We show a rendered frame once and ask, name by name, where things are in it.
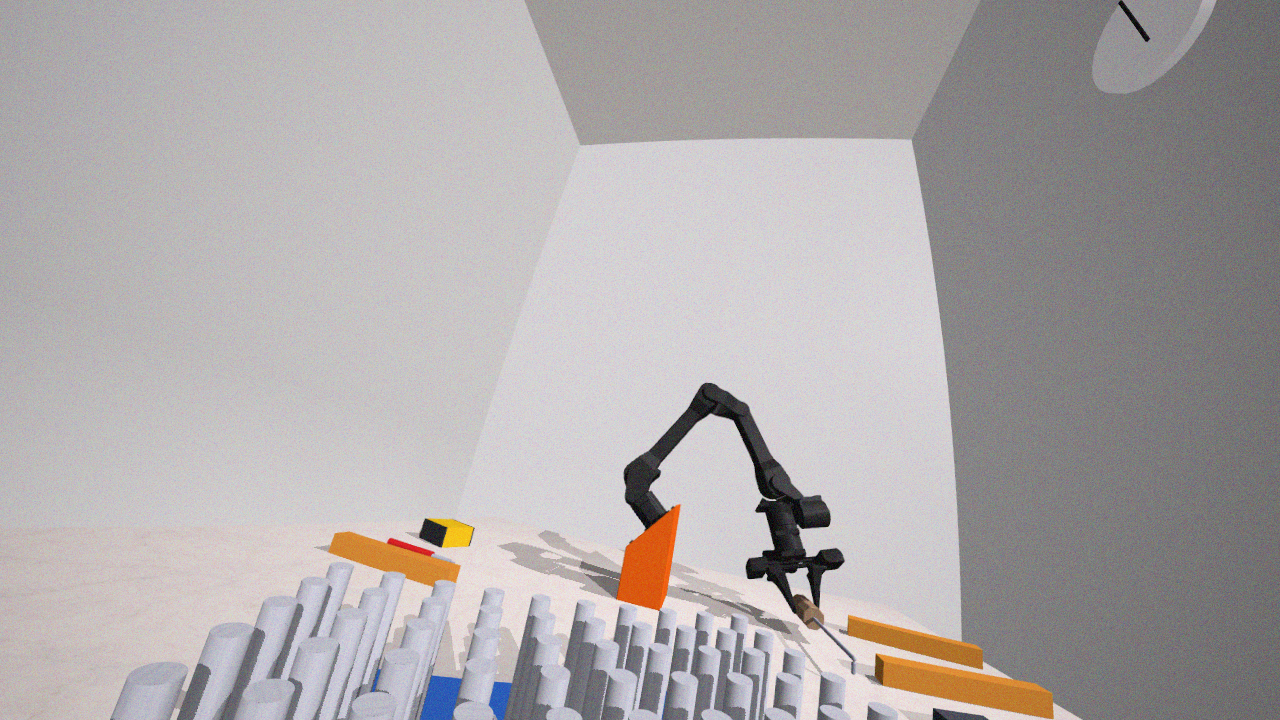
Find yellow box with black end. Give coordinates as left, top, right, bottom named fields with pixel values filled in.
left=419, top=518, right=475, bottom=548

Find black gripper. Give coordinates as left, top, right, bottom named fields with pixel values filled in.
left=746, top=525, right=845, bottom=614

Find wooden-handled tool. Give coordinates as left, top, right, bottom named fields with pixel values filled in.
left=794, top=594, right=858, bottom=675

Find orange flat bar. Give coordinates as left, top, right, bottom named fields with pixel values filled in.
left=847, top=615, right=983, bottom=669
left=876, top=653, right=1053, bottom=719
left=328, top=530, right=461, bottom=587

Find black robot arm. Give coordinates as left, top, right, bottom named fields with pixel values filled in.
left=623, top=383, right=831, bottom=530

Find blue flat strip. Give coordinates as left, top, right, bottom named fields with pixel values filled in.
left=420, top=676, right=512, bottom=720

